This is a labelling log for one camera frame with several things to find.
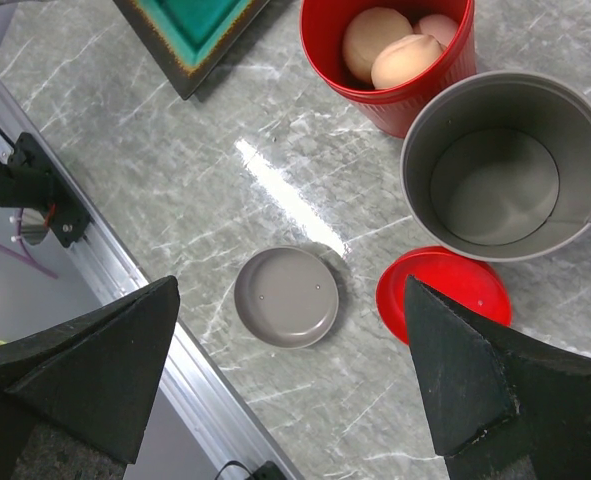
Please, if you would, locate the grey round lid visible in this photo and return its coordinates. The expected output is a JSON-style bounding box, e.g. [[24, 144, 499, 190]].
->
[[233, 246, 340, 349]]

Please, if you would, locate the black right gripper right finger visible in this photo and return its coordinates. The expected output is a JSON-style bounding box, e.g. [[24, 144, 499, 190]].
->
[[404, 277, 591, 479]]

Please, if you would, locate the grey cylindrical canister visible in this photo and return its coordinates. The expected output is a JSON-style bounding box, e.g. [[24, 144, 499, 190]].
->
[[400, 71, 591, 262]]

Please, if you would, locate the red round lid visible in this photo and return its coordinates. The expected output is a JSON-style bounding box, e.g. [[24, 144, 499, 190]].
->
[[375, 246, 512, 343]]

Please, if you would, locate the red cylindrical canister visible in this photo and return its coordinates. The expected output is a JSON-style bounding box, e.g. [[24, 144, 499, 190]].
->
[[300, 0, 477, 138]]

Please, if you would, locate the teal square plate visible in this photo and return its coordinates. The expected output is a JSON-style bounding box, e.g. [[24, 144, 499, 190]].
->
[[114, 0, 267, 100]]

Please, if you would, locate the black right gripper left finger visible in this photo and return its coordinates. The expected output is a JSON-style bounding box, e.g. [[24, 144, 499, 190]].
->
[[0, 276, 180, 479]]

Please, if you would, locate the aluminium rail frame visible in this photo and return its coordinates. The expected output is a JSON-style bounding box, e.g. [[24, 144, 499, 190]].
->
[[0, 80, 299, 479]]

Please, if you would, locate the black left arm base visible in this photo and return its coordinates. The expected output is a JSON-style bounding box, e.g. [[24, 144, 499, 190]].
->
[[0, 127, 91, 248]]

